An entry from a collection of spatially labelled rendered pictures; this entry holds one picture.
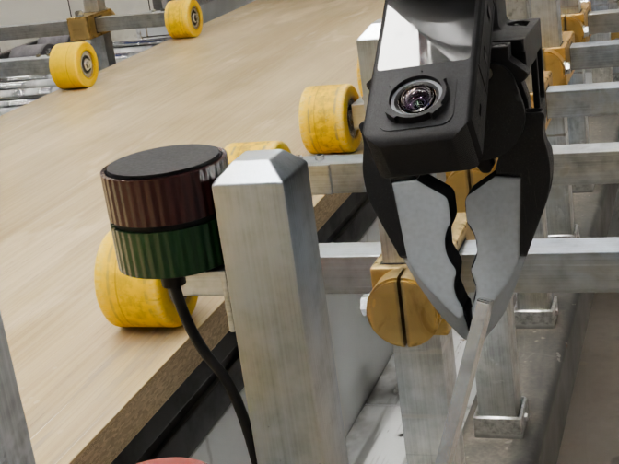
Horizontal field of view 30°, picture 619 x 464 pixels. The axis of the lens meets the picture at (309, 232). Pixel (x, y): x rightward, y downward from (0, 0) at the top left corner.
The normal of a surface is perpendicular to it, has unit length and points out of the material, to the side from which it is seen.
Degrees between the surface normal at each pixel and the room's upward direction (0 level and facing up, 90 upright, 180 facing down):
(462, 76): 32
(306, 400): 90
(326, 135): 102
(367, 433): 0
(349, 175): 90
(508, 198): 90
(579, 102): 90
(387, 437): 0
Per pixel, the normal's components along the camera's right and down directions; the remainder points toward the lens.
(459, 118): -0.31, -0.62
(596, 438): -0.13, -0.94
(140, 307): -0.25, 0.59
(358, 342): 0.94, -0.02
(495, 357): -0.30, 0.33
